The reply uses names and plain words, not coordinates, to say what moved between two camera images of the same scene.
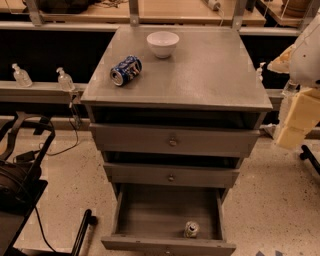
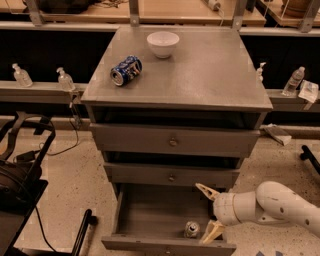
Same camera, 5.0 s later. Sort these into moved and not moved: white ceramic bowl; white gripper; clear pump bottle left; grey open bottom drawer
Moved: white gripper
Not moved: clear pump bottle left; white ceramic bowl; grey open bottom drawer
